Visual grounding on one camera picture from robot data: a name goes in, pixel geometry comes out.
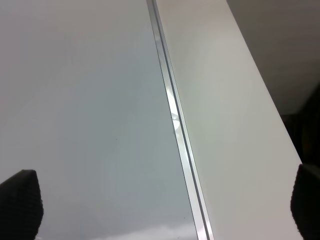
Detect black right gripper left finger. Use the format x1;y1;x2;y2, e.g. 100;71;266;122
0;169;44;240

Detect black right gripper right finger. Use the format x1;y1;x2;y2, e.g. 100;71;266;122
290;164;320;240

